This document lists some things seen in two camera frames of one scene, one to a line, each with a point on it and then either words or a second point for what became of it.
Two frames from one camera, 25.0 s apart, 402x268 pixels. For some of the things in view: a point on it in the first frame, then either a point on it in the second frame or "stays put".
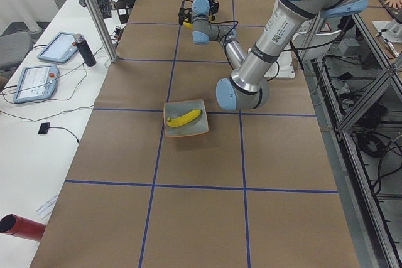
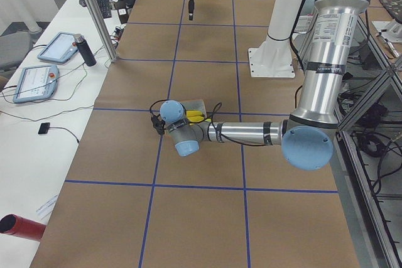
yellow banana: x=188 y=24 -> x=193 y=113
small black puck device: x=44 y=128 stays put
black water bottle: x=85 y=50 stays put
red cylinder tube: x=15 y=225 stays put
